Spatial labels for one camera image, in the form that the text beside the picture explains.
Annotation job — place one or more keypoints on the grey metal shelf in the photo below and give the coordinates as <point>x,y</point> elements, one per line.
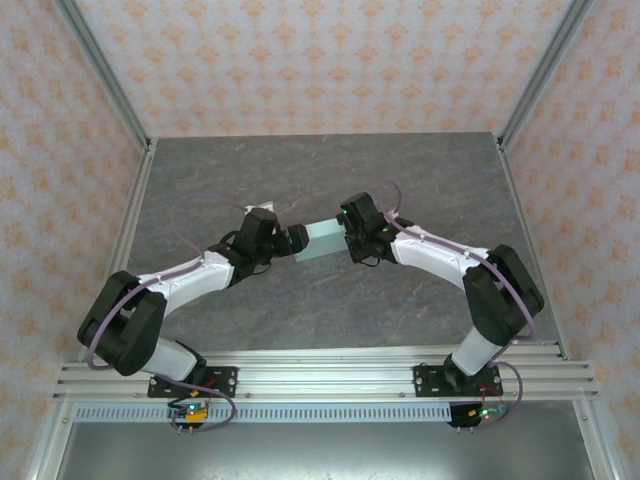
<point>325,450</point>

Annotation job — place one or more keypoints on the aluminium table side rail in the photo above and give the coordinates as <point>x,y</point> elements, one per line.
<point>129,225</point>
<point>526,225</point>

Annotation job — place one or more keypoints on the aluminium frame leg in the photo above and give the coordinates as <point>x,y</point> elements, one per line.
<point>595,445</point>
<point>50,445</point>

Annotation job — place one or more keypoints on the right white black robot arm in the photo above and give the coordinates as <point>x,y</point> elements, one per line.
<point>430,255</point>

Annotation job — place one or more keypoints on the aluminium upright frame post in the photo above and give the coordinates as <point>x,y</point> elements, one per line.
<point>540,75</point>
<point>107,75</point>

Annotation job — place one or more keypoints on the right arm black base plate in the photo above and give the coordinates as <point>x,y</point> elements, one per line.
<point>425,382</point>

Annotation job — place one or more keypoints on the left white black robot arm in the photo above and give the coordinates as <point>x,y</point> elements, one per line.
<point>190,277</point>

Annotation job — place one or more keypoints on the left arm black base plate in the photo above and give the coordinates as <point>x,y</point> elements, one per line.
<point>225,382</point>

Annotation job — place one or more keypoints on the aluminium cross beam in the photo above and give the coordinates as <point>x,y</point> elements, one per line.
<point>325,375</point>

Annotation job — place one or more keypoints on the light teal paper box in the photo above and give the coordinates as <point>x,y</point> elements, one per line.
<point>322,240</point>

